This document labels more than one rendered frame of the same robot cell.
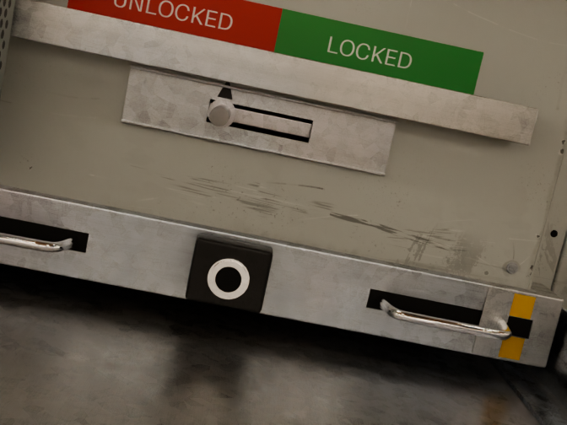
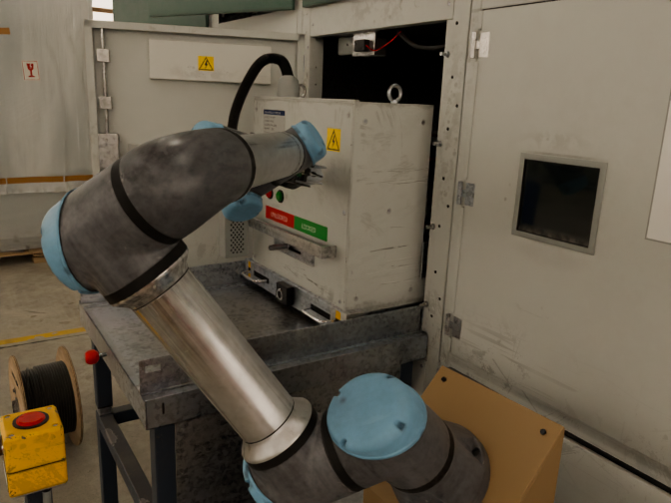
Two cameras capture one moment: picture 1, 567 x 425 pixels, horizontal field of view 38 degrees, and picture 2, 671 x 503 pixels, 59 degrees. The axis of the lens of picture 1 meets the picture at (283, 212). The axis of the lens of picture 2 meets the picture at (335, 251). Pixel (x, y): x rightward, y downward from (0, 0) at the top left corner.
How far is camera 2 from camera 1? 1.36 m
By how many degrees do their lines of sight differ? 59
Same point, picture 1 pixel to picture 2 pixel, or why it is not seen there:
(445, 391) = not seen: hidden behind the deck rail
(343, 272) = (306, 296)
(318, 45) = (300, 226)
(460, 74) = (324, 235)
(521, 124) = (319, 251)
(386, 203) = (315, 275)
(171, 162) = (282, 259)
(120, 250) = (273, 283)
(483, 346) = not seen: hidden behind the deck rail
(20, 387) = not seen: hidden behind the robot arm
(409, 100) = (300, 244)
